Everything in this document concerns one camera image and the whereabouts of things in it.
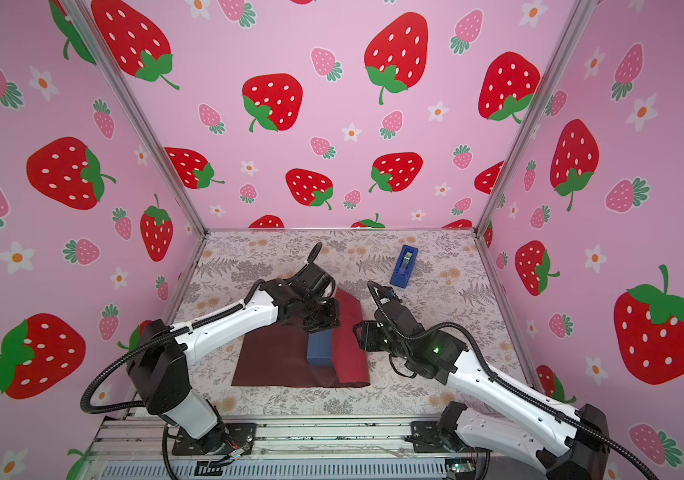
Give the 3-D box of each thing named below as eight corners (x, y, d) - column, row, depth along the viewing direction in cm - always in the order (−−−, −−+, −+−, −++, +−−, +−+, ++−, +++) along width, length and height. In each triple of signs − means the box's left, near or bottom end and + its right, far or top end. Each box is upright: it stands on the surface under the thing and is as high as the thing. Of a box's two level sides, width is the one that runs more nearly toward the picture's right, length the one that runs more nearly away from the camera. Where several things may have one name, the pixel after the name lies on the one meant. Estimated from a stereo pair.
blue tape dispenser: (390, 285, 107) (392, 273, 101) (401, 256, 116) (403, 244, 110) (406, 290, 106) (409, 278, 100) (416, 260, 114) (419, 248, 109)
